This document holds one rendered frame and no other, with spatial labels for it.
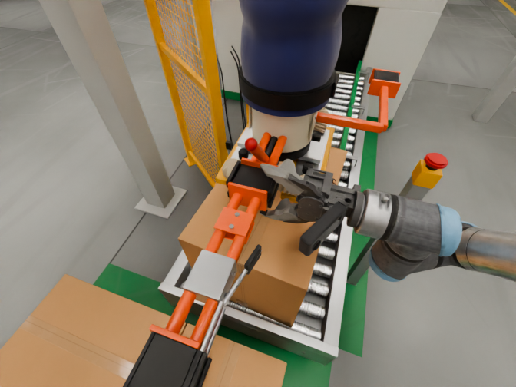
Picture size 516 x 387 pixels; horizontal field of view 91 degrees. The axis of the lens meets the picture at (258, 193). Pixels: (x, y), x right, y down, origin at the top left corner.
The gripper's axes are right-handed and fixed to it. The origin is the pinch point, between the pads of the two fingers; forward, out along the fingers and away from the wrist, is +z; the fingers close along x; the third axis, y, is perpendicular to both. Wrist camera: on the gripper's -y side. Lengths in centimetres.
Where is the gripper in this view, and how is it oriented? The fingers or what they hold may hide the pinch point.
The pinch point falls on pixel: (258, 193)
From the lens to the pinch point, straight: 52.9
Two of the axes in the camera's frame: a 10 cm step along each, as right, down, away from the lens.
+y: 3.1, -7.3, 6.1
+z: -9.5, -2.4, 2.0
